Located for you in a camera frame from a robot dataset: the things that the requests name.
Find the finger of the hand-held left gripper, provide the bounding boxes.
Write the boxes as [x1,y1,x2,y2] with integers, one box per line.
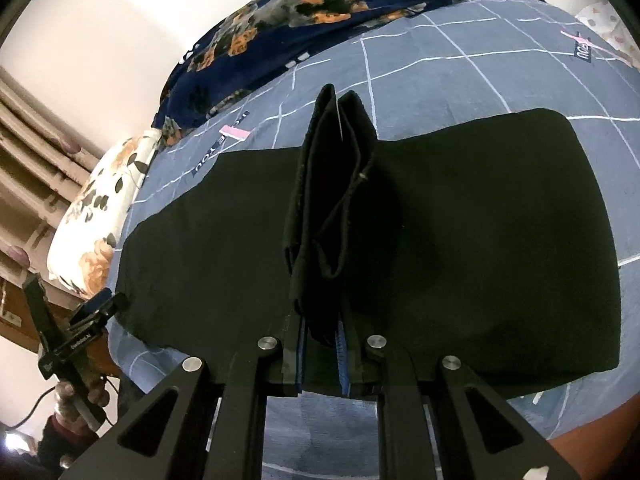
[80,293,130,333]
[67,287,113,323]

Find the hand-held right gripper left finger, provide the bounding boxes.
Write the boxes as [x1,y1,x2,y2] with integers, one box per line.
[59,312,307,480]

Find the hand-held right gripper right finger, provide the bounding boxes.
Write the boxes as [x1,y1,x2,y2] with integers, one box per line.
[336,316,586,480]

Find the black pants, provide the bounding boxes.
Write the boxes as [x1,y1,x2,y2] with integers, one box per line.
[114,84,622,401]

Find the person's left forearm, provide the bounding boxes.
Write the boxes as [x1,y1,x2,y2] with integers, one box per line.
[36,412,101,480]

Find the person's left hand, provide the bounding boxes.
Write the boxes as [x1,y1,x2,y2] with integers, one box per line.
[54,364,112,431]

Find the white floral pillow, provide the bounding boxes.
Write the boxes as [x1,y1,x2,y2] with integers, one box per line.
[46,127,163,297]

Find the beige curtain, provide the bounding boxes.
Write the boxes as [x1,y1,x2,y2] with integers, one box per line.
[0,66,108,283]

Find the blue grid bedsheet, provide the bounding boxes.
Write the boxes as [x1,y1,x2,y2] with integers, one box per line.
[107,0,640,480]

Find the navy floral blanket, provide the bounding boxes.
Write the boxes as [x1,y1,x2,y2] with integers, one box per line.
[152,0,501,148]

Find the white patterned cloth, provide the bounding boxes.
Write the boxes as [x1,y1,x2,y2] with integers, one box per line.
[574,0,640,70]

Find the black cable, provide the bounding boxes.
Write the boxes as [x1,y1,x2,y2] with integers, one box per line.
[0,384,57,432]

